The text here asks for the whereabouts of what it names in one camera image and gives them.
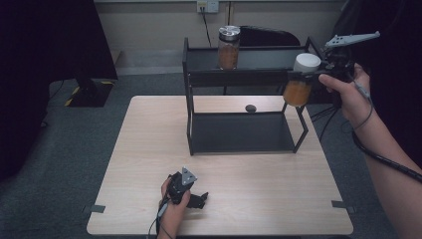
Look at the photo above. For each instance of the white wall socket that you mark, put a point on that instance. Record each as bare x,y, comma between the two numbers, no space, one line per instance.
207,5

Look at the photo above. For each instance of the small black round object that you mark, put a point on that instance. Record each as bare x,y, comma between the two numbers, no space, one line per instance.
251,108

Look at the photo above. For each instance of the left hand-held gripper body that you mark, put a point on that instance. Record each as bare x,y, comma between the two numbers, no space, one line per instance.
179,187

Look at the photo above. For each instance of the person's right hand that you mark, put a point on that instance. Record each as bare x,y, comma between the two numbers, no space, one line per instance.
355,99

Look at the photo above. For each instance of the black chair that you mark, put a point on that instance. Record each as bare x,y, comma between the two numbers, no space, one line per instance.
268,36

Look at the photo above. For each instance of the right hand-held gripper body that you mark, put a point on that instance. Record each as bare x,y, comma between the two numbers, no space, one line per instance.
340,63

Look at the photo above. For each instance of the black metal two-tier shelf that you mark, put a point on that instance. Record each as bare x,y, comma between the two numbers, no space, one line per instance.
242,132

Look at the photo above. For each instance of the grey tape piece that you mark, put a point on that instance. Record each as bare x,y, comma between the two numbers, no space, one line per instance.
343,205
94,208

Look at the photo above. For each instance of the person's left hand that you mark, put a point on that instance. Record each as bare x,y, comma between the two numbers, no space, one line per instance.
172,215

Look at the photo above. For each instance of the dark curtain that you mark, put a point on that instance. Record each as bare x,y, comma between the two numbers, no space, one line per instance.
398,49
40,66

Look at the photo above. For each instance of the white-lid jar orange contents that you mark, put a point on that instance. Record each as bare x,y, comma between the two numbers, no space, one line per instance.
297,94

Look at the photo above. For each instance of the silver-lid glass spice jar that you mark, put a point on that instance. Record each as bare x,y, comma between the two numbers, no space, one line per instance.
229,53

